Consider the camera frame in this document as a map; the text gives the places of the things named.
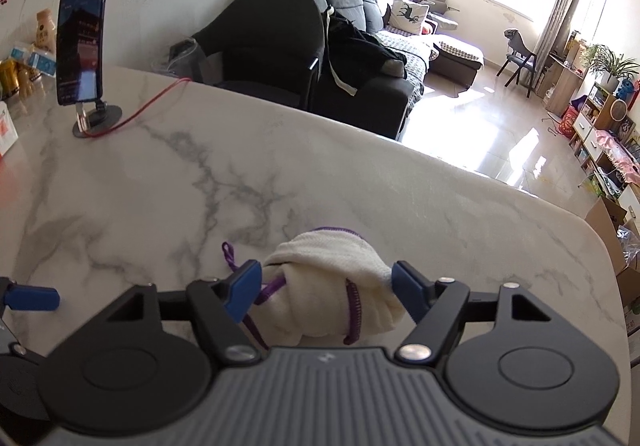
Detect white towel purple trim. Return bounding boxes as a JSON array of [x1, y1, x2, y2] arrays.
[[242, 226, 406, 350]]

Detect orange white tissue box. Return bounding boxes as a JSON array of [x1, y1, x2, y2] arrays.
[[0, 102, 18, 159]]

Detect round grey phone stand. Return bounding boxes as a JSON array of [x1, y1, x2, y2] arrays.
[[73, 99, 122, 138]]

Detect cardboard box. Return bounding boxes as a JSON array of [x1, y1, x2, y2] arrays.
[[586, 197, 639, 274]]

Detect golden cans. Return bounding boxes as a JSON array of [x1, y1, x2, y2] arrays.
[[0, 58, 39, 99]]

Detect blue white packet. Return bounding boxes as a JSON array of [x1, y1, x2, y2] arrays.
[[10, 44, 56, 76]]

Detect low shelf cabinet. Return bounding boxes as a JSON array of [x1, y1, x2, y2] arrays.
[[570, 84, 639, 222]]

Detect dark grey sofa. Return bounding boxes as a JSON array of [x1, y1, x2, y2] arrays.
[[192, 0, 484, 140]]

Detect wooden desk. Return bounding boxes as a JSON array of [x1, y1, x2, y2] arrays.
[[541, 55, 585, 118]]

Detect dark wooden chair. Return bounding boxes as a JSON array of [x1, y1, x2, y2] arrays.
[[497, 28, 537, 97]]

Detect beige drink bottle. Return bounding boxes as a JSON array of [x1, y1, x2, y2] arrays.
[[35, 8, 56, 54]]

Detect white deer pillow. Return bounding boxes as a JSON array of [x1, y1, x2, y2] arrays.
[[390, 0, 430, 34]]

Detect green potted plant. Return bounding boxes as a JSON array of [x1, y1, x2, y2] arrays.
[[582, 44, 639, 93]]

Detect black smartphone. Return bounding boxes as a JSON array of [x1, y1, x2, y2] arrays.
[[56, 0, 106, 106]]

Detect red charging cable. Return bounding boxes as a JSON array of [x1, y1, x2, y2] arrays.
[[79, 76, 193, 140]]

